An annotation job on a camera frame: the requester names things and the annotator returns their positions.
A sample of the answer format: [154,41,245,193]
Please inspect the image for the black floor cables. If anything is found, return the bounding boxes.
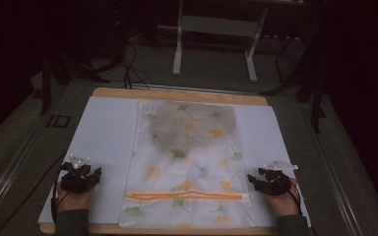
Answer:
[120,41,152,91]

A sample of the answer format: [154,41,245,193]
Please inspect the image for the black stand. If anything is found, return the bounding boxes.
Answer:
[38,52,111,116]
[260,19,328,135]

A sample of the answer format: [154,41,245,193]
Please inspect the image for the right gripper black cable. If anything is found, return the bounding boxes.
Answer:
[286,180,304,217]

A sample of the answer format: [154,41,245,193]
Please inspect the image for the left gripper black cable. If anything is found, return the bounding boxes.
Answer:
[50,163,71,224]

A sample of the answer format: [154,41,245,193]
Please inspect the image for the white metal stand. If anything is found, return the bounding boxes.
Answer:
[171,0,271,84]

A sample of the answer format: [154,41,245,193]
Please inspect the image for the person's right hand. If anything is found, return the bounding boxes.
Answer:
[265,177,302,217]

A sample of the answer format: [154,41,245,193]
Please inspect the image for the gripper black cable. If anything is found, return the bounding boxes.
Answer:
[286,180,304,217]
[50,163,71,224]

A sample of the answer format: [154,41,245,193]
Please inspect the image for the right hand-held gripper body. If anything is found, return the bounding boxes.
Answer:
[258,158,299,197]

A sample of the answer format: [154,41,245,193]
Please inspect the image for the white sheet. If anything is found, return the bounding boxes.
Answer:
[36,95,312,229]

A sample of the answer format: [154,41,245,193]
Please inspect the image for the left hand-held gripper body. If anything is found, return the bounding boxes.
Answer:
[61,153,96,195]

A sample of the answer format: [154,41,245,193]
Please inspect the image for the leaf print white pillowcase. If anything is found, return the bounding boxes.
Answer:
[118,98,256,230]

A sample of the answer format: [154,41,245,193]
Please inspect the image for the person's left hand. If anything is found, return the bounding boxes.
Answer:
[55,182,95,214]

